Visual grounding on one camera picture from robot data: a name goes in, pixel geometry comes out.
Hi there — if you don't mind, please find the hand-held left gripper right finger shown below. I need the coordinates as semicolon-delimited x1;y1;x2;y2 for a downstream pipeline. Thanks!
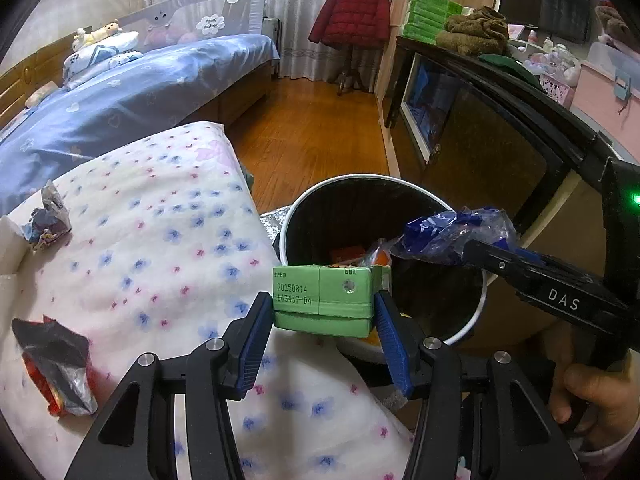
372;290;581;480

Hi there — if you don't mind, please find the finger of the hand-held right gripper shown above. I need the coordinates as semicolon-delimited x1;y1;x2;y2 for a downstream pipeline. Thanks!
461;239;543;288
500;245;561;268

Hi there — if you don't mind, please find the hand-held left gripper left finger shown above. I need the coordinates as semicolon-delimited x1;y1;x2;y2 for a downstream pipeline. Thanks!
65;291;273;480

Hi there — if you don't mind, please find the blue plastic wrapper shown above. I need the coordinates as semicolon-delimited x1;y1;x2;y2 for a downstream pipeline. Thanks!
390;206;521;266

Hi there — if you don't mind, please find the green drink carton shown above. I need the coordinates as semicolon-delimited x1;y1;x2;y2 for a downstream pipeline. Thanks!
271;265;392;339

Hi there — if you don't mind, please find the white trash bin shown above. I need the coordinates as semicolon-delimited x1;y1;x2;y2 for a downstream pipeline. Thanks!
277;174;488;361

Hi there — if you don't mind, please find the red and blue snack wrapper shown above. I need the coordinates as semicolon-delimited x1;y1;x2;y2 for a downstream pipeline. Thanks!
11;315;98;417

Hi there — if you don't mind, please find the silver wrapper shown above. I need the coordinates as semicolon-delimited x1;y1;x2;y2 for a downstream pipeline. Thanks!
22;180;74;256

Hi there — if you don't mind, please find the white foam fruit net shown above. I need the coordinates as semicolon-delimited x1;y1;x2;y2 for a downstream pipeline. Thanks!
0;215;30;276

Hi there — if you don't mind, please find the person's right forearm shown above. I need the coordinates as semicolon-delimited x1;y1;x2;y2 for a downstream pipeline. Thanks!
575;430;637;480

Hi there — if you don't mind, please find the person's right hand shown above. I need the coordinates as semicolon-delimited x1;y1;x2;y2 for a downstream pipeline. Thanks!
549;359;640;454

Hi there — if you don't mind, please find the black glass cabinet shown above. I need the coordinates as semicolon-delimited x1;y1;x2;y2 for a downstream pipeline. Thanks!
385;35;640;341

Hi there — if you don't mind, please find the pink lattice basket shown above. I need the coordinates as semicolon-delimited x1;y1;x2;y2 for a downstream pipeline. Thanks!
539;71;581;106

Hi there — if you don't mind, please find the pink storage box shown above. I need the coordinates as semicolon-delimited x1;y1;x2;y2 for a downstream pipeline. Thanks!
570;42;640;126

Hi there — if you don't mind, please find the dark green cloth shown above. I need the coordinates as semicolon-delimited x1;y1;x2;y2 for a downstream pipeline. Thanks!
477;53;538;86

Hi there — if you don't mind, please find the brown fluffy cloth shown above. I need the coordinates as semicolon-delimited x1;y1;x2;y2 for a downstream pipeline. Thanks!
437;5;511;58

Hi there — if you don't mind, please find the wooden coat rack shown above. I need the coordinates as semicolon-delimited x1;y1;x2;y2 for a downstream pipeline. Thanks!
336;0;388;97

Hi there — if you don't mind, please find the black television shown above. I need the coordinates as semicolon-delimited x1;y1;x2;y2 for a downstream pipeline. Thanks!
500;0;596;43

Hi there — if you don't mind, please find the stack of green boxes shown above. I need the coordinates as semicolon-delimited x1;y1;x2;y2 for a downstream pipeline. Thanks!
402;0;463;43

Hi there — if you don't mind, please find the bed with blue sheet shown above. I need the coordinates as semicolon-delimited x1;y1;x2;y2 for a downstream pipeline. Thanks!
0;34;280;201

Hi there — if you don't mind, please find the red puffer jacket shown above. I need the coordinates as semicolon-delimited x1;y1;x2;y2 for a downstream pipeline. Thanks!
308;0;391;50

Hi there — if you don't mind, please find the pink plush toy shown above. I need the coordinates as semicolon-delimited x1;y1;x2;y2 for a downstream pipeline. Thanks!
147;22;201;48

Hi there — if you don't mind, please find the folded white blue quilt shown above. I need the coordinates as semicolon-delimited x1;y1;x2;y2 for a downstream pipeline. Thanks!
62;30;141;88

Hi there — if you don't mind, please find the grey patterned curtain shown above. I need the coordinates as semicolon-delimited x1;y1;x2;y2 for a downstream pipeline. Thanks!
142;0;396;83

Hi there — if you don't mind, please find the small pink pillow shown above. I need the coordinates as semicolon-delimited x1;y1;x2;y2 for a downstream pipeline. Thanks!
25;80;63;108

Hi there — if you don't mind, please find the yellow plush toy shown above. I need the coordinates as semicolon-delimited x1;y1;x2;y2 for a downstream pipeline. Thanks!
72;20;123;51

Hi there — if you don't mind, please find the wooden headboard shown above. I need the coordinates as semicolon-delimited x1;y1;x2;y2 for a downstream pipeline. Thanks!
0;30;86;111

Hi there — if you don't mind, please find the grey bed guard rail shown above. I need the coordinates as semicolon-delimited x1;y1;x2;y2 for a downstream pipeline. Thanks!
117;0;268;53

